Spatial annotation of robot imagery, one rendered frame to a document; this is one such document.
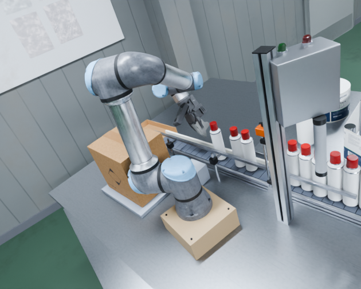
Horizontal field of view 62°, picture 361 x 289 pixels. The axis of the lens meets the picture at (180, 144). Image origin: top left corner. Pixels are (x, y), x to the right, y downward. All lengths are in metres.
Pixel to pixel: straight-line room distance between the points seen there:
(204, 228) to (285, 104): 0.55
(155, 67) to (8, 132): 2.09
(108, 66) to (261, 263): 0.83
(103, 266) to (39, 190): 1.93
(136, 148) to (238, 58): 2.91
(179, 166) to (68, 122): 2.01
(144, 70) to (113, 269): 0.78
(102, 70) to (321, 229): 0.93
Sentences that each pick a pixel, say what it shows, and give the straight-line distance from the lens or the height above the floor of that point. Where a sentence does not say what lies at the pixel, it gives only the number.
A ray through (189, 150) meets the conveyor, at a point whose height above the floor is 0.88.
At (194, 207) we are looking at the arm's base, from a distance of 1.16.
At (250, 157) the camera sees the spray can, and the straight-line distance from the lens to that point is 1.33.
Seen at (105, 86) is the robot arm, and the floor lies 1.48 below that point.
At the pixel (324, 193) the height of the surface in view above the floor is 0.90.
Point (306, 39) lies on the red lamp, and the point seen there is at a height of 1.49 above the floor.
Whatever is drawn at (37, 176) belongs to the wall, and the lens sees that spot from 3.11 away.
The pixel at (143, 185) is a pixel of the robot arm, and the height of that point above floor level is 1.09.
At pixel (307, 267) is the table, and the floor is 0.83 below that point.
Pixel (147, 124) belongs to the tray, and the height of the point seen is 0.84.
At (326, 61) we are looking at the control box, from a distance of 0.88.
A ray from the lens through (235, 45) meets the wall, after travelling 3.81.
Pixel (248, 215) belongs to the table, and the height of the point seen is 0.83.
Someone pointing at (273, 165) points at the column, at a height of 1.11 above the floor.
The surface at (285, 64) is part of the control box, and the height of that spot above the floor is 1.47.
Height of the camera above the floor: 1.78
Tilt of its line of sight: 32 degrees down
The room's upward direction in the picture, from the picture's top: 19 degrees counter-clockwise
